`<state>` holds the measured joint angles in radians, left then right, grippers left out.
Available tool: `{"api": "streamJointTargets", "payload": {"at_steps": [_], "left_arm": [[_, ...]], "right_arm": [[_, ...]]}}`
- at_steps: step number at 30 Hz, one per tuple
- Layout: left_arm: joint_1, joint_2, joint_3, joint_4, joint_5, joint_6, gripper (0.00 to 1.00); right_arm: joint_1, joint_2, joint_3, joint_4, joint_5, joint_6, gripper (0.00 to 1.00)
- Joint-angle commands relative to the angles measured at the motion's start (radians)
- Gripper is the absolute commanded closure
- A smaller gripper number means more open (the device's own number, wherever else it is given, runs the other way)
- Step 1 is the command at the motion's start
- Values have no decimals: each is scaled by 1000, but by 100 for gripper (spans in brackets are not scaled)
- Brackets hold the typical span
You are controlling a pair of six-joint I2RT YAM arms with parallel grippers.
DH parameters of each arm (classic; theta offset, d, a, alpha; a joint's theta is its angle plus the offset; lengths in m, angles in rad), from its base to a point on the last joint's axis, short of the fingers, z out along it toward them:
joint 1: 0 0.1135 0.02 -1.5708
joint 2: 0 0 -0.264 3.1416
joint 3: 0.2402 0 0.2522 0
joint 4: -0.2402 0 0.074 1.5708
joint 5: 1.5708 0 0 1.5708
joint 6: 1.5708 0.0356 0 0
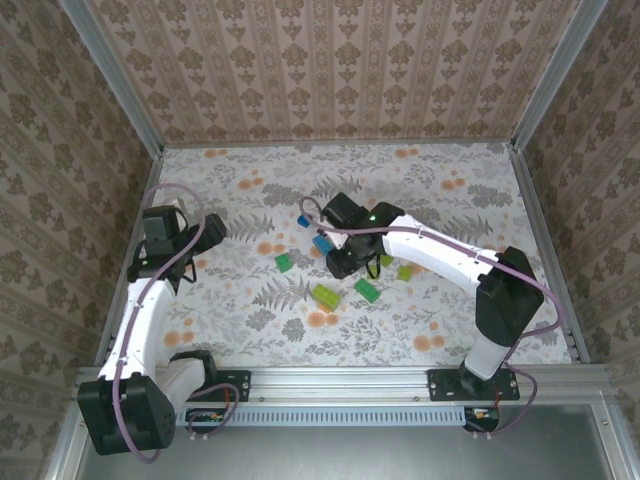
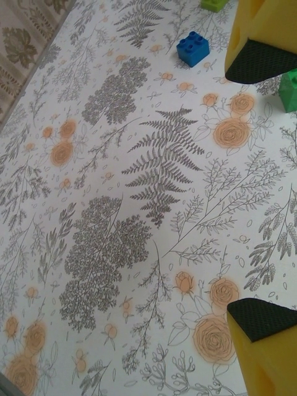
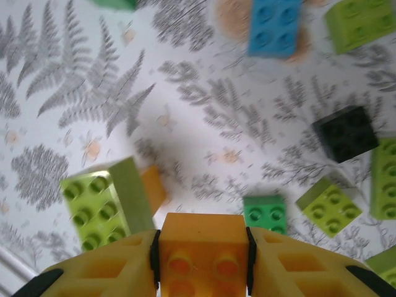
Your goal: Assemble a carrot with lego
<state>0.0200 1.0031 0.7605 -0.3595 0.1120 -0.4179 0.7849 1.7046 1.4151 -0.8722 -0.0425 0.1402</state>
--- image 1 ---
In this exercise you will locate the lime two-by-two lego brick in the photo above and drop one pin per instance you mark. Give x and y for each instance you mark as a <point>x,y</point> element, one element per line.
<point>404,273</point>
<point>372,272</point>

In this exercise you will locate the aluminium corner post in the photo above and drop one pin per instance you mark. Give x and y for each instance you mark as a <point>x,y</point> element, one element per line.
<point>115,85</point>
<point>555,75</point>

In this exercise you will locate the aluminium frame bar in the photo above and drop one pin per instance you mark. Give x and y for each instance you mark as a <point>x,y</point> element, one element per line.
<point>615,450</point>
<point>62,465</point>

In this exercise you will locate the green two-by-four lego brick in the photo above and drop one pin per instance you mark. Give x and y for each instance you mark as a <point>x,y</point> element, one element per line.
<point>367,291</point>

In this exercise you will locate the aluminium side rail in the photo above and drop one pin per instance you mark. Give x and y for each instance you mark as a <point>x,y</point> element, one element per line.
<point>158,157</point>
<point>532,200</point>

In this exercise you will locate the thin aluminium wall rail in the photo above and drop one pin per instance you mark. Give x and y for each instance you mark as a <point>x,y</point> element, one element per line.
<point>340,145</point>

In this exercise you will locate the blue two-by-two lego brick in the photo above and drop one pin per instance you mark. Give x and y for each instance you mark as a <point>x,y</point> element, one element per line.
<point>303,221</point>

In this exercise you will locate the orange two-by-two lego brick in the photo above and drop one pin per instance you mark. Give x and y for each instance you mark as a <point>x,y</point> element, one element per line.
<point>325,310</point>

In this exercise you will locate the floral patterned table cover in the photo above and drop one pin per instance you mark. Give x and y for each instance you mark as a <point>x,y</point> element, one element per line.
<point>300,345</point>

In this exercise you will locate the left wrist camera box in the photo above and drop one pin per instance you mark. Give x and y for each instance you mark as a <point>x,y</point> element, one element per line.
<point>160,225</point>

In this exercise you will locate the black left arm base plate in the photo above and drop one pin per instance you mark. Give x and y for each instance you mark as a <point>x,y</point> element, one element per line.
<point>237,385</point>

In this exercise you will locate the aluminium mounting rail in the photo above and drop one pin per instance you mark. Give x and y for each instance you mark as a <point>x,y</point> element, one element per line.
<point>340,382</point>

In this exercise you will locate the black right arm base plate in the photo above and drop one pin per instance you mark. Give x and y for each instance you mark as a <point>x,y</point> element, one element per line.
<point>440,387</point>

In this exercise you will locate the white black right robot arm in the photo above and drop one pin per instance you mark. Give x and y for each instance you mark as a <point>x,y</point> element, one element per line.
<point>440,255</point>

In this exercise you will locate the light blue two-by-four lego brick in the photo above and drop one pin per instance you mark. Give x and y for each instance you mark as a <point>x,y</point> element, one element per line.
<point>321,245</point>

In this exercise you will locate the grey metal plate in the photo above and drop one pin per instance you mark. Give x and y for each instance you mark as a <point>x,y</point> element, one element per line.
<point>350,455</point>

